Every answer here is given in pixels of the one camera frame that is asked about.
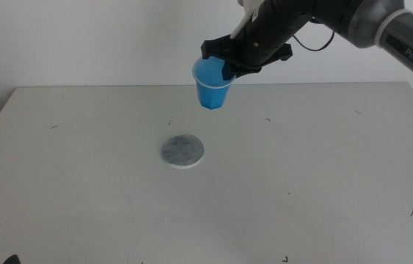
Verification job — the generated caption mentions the blue plastic cup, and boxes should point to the blue plastic cup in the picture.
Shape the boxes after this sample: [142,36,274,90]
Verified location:
[191,55,236,111]

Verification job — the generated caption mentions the black cable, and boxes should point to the black cable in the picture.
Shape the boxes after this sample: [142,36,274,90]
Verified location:
[292,30,336,53]

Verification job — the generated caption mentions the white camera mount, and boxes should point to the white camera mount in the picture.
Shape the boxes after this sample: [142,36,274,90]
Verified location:
[230,0,266,40]

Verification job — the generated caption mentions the round grey cup mat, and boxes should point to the round grey cup mat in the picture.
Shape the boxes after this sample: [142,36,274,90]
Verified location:
[160,133,205,170]

